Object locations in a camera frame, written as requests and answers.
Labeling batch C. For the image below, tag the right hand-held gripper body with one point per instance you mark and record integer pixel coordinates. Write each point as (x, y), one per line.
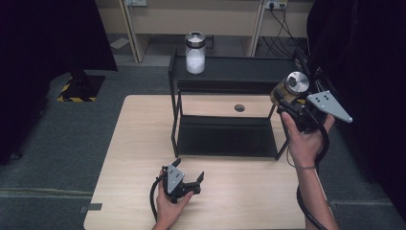
(328, 103)

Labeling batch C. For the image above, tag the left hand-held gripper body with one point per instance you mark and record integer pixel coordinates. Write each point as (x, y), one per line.
(175, 179)

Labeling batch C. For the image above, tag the glass jar with brown powder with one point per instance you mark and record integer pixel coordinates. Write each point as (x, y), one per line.
(297, 83)

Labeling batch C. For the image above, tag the black metal two-tier rack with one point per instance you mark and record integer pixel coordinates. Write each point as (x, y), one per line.
(230, 68)

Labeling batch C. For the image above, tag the glass jar with white powder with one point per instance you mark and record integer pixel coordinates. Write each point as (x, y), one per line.
(195, 60)

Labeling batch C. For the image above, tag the person's left hand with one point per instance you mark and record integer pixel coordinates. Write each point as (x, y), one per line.
(169, 212)

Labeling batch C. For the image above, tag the person's right hand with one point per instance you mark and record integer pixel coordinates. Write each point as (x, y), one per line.
(303, 147)

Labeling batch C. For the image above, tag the dark curtain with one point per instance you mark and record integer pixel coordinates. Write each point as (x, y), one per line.
(38, 48)
(367, 48)

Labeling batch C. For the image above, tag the thin grey wrist band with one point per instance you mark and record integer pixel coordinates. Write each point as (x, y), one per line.
(303, 167)

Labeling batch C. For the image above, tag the grey floor tape strip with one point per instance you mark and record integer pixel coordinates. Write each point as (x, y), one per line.
(91, 207)

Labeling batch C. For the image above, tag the stand base with hazard stripes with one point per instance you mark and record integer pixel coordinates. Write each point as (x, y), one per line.
(79, 91)

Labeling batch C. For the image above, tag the beige cabinet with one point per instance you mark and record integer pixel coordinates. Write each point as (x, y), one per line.
(191, 17)

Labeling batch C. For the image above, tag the sheet of paper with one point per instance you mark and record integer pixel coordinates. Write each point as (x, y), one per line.
(119, 43)

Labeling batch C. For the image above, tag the white wall power outlet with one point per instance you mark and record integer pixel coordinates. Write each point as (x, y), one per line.
(276, 4)
(136, 2)

